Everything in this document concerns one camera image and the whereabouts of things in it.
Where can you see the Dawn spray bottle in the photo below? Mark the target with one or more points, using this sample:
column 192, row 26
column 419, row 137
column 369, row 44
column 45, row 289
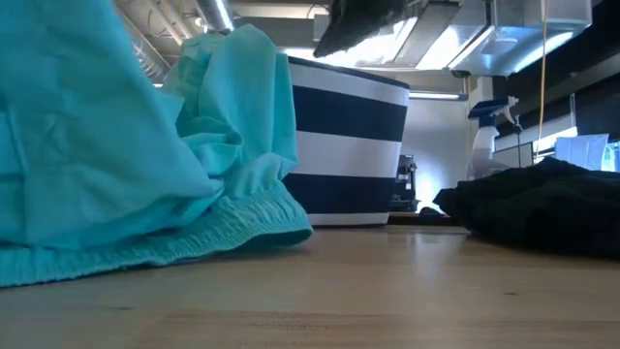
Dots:
column 484, row 145

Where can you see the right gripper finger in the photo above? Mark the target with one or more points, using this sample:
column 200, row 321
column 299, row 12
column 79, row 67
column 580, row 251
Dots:
column 363, row 22

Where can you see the navy white striped fabric bin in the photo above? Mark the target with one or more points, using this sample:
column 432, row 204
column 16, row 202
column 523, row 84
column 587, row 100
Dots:
column 349, row 145

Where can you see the bright ceiling light panel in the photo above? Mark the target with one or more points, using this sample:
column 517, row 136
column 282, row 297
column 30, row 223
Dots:
column 382, row 48

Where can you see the teal garment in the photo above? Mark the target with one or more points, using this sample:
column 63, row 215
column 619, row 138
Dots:
column 97, row 145

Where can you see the black garment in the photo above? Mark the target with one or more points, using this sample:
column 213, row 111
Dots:
column 542, row 208

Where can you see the pale hanging sheet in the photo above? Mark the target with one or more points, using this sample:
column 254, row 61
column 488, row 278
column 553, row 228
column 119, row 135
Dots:
column 581, row 150

